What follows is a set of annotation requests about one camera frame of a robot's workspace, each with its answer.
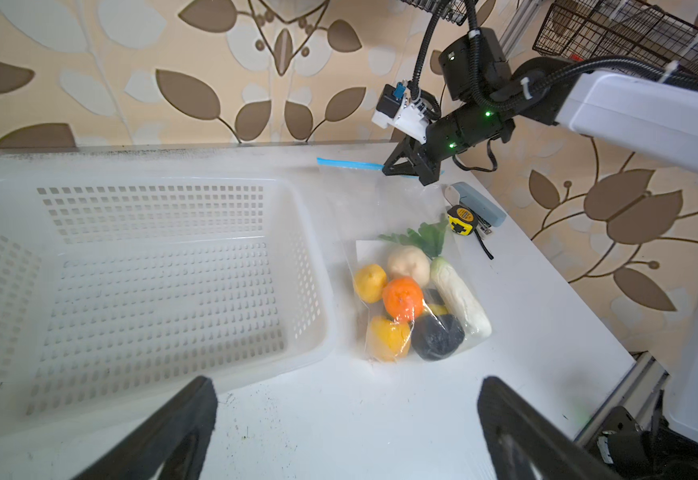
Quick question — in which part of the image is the yellow lemon toy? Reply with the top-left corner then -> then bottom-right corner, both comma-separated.
354,264 -> 388,304

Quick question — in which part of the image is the orange toy fruit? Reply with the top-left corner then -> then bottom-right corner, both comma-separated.
382,277 -> 425,323

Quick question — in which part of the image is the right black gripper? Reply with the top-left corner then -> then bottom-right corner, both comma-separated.
382,103 -> 515,186

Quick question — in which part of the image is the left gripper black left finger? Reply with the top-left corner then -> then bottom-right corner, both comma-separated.
77,376 -> 218,479

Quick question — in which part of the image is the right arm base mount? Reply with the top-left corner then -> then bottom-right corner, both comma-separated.
586,406 -> 698,480

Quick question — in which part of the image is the yellow black tape measure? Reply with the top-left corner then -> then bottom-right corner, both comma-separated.
447,204 -> 494,260

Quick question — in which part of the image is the red yellow peach toy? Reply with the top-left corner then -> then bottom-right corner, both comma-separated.
366,316 -> 412,362

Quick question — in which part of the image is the black wire basket right wall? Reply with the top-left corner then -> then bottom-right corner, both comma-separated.
533,1 -> 698,77

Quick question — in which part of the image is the clear zip top bag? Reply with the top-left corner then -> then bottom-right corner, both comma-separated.
318,158 -> 493,363

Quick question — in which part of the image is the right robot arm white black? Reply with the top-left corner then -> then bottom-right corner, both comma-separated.
373,1 -> 698,444

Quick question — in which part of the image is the grey blue box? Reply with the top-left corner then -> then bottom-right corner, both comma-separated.
444,182 -> 507,227

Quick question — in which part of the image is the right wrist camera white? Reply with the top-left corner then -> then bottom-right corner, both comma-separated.
372,82 -> 441,145

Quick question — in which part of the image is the white plastic basket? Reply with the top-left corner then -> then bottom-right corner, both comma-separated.
0,149 -> 336,451

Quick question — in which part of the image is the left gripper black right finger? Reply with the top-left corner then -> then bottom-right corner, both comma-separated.
477,376 -> 618,479

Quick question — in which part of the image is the yellow corn toy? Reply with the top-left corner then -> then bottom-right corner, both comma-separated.
423,297 -> 451,318

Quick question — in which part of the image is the white radish toy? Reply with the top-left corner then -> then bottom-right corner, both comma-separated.
430,257 -> 493,339

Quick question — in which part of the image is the white garlic toy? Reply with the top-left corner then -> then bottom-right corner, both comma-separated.
387,246 -> 431,288

